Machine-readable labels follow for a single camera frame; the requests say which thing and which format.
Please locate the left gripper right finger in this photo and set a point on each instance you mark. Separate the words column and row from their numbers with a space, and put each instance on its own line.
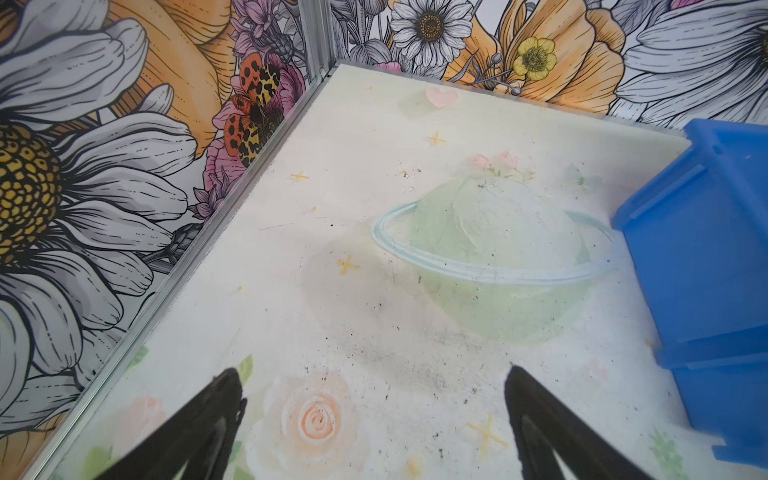
column 547, row 434

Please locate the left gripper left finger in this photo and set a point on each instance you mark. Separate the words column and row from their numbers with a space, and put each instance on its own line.
column 196, row 442

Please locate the blue plastic storage bin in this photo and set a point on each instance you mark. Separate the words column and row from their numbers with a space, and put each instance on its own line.
column 697, row 234

